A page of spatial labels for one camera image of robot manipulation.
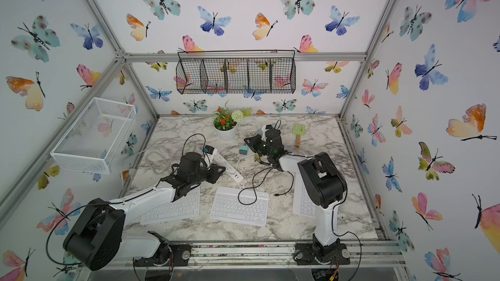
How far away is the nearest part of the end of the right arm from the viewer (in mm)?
765

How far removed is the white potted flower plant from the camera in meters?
1.00

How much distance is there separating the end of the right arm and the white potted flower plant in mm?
204
